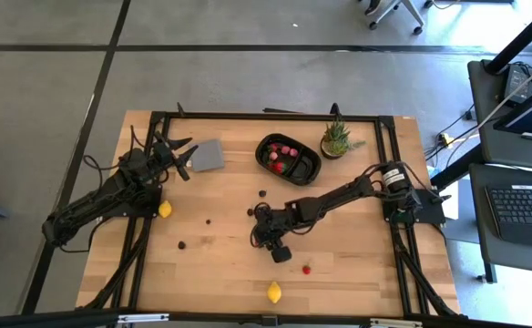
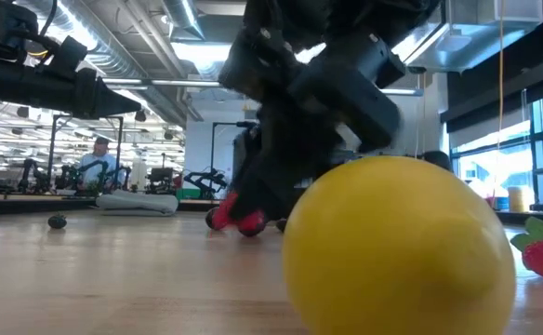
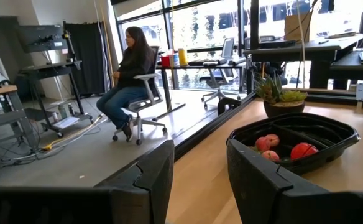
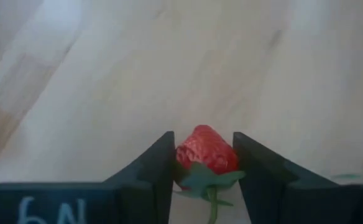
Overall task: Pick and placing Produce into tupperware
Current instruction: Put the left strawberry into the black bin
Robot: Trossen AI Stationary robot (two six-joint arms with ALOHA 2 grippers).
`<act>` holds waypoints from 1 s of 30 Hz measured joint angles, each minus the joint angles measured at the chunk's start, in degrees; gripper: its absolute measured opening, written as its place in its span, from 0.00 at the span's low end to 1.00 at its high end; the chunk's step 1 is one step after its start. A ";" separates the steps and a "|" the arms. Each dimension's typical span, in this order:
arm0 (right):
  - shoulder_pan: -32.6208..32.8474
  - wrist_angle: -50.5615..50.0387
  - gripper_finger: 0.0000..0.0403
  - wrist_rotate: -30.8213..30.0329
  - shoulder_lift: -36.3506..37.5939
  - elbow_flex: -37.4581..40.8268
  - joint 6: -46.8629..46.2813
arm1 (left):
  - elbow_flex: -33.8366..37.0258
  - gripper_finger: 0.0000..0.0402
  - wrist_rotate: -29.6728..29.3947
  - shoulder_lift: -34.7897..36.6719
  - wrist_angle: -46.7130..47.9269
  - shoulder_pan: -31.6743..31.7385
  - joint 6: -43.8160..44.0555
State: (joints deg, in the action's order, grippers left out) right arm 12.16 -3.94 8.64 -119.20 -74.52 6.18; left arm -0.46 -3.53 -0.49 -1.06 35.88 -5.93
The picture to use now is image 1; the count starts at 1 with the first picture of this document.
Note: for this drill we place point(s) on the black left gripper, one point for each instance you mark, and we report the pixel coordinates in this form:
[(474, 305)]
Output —
[(163, 155)]

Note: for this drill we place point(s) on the white paper sheet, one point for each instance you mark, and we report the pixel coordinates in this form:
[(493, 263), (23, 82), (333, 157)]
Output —
[(452, 207)]

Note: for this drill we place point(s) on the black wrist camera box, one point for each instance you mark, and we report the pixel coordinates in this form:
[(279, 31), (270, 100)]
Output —
[(139, 159), (281, 254)]

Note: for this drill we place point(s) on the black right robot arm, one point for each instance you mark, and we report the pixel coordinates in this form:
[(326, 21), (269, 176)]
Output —
[(339, 197)]

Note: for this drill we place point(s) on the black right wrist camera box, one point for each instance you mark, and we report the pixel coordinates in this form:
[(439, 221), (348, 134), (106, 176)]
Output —
[(281, 254)]

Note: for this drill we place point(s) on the black support pole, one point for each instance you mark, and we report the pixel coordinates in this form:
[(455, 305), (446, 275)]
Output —
[(521, 38)]

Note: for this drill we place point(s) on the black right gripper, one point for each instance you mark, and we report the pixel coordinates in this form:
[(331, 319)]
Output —
[(273, 225)]

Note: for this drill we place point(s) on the silver metal bracket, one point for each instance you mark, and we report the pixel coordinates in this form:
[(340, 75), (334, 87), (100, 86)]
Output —
[(143, 318), (395, 323)]

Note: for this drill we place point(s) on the black computer keyboard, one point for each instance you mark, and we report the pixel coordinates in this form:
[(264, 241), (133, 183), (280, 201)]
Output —
[(521, 214)]

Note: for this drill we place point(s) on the black desk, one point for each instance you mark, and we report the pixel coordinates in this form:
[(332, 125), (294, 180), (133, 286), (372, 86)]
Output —
[(480, 228), (484, 114)]

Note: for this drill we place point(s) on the potted green succulent plant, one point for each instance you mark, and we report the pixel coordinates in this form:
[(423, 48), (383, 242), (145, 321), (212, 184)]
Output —
[(336, 143)]

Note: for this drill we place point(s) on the black aluminium table frame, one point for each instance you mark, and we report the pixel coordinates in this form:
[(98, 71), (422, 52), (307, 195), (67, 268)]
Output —
[(270, 116)]

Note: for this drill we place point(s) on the office chair base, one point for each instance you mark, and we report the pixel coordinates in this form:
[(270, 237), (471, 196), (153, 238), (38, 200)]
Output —
[(402, 11)]

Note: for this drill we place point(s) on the yellow power strip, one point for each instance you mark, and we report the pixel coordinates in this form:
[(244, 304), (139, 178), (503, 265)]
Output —
[(444, 138)]

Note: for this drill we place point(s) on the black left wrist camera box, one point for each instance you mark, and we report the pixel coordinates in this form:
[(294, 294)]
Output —
[(139, 159)]

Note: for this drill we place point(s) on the yellow lemon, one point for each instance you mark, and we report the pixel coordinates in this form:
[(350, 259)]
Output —
[(165, 209), (274, 292)]

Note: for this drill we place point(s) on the black power adapter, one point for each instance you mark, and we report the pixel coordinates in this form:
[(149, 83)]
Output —
[(516, 79)]

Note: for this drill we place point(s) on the grey folded cloth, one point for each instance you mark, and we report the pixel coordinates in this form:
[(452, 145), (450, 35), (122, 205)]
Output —
[(207, 156)]

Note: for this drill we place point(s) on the black plastic tupperware container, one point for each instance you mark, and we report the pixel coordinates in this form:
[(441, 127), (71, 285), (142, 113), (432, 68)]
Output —
[(304, 171)]

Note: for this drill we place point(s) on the black rig crossbar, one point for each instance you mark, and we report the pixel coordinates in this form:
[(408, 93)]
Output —
[(43, 320)]

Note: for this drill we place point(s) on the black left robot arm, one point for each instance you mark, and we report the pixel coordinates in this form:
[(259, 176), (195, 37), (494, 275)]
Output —
[(93, 205)]

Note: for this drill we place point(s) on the small red strawberry with stem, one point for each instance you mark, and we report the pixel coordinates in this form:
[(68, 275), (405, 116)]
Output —
[(306, 270)]

